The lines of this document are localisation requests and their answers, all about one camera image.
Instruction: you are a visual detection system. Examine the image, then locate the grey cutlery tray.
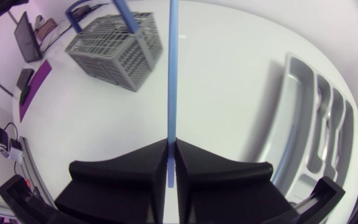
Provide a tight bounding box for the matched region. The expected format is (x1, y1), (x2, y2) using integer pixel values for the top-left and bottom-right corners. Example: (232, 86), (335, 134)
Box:
(250, 52), (356, 207)

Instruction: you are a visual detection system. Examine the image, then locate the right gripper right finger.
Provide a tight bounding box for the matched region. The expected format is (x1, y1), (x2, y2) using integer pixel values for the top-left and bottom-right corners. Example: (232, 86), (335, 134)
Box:
(175, 138), (300, 224)

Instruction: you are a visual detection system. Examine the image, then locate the blue plastic utensil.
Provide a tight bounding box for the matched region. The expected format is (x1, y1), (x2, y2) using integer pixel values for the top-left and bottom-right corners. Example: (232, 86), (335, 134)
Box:
(166, 0), (180, 189)

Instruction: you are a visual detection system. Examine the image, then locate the dark screen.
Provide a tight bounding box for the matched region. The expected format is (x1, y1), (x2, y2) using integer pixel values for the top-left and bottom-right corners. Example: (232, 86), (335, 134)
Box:
(13, 11), (43, 63)

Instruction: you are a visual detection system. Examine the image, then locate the black power brick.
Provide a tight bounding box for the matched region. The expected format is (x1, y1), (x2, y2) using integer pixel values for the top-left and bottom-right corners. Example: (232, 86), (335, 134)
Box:
(16, 68), (35, 91)

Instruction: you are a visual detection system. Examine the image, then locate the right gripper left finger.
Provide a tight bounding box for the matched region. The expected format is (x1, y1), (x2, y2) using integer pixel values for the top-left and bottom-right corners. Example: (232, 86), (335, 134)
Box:
(54, 138), (168, 224)

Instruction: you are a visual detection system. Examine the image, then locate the dark mat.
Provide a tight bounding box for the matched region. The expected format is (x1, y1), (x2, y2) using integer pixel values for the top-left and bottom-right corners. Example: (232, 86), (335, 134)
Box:
(19, 58), (53, 123)

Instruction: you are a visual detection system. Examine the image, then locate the grey cutlery basket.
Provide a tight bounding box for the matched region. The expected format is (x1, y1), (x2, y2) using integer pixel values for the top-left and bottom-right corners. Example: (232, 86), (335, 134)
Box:
(64, 0), (164, 93)

